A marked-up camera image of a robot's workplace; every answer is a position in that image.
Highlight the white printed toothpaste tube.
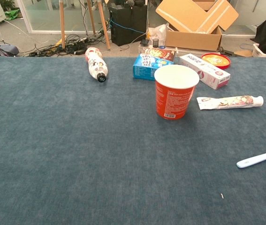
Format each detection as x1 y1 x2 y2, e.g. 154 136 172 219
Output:
196 95 264 111

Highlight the light blue toothbrush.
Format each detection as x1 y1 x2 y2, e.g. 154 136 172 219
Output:
236 149 266 169

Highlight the white toothpaste carton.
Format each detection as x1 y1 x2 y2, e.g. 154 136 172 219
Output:
178 53 231 90

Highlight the red paper cup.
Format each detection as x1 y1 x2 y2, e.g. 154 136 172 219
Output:
154 65 200 120

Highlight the blue biscuit box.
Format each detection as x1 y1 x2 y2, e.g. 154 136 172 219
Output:
132 53 175 82

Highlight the white red plastic bottle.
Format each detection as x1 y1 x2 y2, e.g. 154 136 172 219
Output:
84 47 109 83

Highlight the brown pizza print box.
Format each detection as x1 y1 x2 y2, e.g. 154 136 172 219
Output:
144 47 176 64

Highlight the blue table mat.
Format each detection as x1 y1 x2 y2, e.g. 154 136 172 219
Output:
0 57 266 225

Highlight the white plastic bag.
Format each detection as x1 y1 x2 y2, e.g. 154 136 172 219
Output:
148 23 167 46

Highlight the black computer tower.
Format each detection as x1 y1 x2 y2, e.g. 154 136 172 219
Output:
109 4 147 47

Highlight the wooden easel leg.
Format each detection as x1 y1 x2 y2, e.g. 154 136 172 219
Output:
86 0 97 35
59 0 67 49
97 0 111 51

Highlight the brown cardboard box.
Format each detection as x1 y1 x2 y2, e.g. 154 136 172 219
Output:
155 0 239 52

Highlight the red round lid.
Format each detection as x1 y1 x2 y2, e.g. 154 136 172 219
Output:
201 52 231 70

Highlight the green cloth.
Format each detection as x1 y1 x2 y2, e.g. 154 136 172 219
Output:
4 8 21 21

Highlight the blue network cable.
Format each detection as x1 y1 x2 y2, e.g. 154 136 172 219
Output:
110 18 147 36

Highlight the black cable tangle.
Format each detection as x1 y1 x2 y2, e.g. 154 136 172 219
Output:
28 34 105 57

